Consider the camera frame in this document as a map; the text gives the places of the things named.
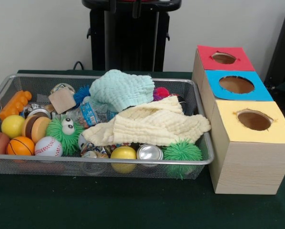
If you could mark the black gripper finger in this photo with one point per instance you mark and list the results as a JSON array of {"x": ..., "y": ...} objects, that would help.
[
  {"x": 113, "y": 5},
  {"x": 137, "y": 7}
]

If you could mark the mint green cloth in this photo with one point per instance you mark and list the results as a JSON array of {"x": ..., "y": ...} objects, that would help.
[{"x": 121, "y": 90}]

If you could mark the wooden box three holes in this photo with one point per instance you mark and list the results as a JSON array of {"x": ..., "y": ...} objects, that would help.
[{"x": 249, "y": 157}]

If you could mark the blue spiky ball with eyes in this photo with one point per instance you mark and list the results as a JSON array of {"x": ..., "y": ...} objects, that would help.
[{"x": 82, "y": 94}]

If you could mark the tan wooden block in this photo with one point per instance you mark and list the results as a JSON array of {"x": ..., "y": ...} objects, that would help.
[{"x": 61, "y": 100}]

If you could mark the clear plastic bottle blue label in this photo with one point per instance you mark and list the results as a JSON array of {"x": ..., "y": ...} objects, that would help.
[{"x": 87, "y": 114}]

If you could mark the pale yellow cloth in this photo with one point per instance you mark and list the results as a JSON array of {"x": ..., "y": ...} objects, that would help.
[{"x": 157, "y": 124}]

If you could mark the green spiky ball with eyes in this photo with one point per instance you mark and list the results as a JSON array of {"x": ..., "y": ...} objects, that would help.
[{"x": 59, "y": 136}]

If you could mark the small silver can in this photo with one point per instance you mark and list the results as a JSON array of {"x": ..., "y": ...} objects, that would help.
[{"x": 149, "y": 152}]

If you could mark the yellow ball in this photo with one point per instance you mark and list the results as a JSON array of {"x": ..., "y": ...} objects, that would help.
[{"x": 123, "y": 153}]

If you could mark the plain green spiky ball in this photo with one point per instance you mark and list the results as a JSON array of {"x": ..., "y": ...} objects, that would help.
[{"x": 182, "y": 151}]

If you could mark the black chair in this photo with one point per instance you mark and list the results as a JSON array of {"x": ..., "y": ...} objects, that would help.
[{"x": 283, "y": 52}]

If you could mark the white baseball toy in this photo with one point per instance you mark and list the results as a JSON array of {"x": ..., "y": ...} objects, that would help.
[{"x": 48, "y": 147}]

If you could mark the orange basketball toy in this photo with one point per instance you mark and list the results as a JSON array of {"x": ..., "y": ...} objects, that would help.
[{"x": 21, "y": 146}]

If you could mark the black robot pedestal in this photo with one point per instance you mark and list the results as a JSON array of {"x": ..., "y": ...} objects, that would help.
[{"x": 128, "y": 43}]

